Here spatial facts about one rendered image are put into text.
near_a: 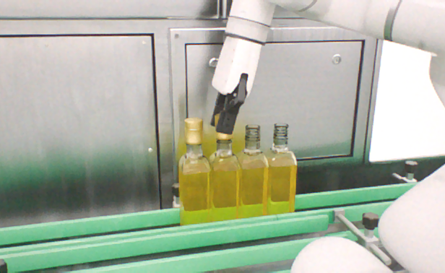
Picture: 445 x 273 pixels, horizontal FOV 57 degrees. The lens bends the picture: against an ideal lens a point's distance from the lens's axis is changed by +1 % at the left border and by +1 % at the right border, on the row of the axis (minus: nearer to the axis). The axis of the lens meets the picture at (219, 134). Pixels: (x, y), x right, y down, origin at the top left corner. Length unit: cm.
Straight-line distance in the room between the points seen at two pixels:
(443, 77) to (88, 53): 63
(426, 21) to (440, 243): 30
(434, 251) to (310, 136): 61
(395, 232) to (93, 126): 65
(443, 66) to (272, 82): 39
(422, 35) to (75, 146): 68
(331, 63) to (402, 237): 59
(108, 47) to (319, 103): 48
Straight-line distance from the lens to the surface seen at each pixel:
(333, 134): 100
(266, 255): 74
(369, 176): 114
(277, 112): 93
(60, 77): 89
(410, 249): 43
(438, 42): 60
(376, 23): 62
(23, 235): 87
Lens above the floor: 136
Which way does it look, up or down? 17 degrees down
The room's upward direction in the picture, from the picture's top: straight up
